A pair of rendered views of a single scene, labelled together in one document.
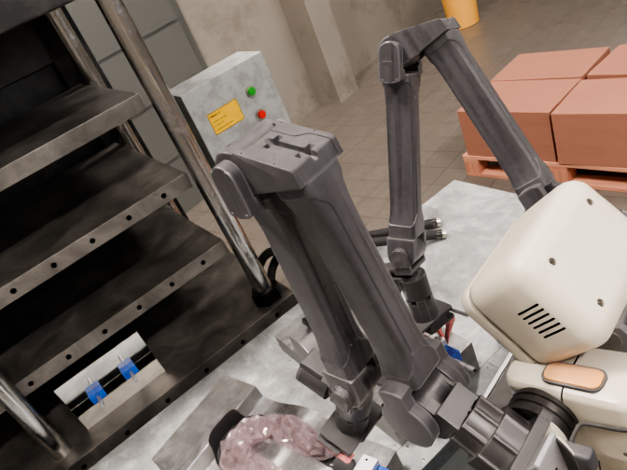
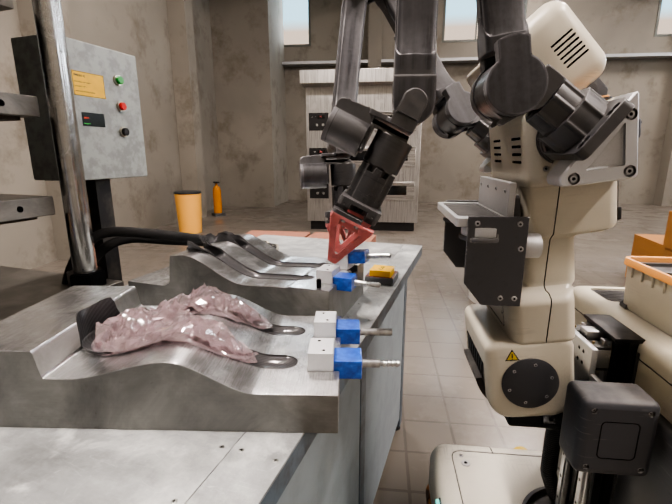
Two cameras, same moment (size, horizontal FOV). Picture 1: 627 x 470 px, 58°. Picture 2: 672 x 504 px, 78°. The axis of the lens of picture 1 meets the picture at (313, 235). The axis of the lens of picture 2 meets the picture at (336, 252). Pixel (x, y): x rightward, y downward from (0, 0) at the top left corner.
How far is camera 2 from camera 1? 0.92 m
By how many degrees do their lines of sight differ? 47
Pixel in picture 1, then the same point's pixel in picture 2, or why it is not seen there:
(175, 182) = (22, 98)
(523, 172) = (443, 78)
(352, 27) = not seen: hidden behind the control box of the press
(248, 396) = (127, 293)
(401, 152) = (352, 52)
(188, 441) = (30, 326)
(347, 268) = not seen: outside the picture
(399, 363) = (519, 12)
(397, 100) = (355, 13)
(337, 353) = (428, 37)
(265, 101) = (127, 98)
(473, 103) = not seen: hidden behind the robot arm
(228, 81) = (100, 57)
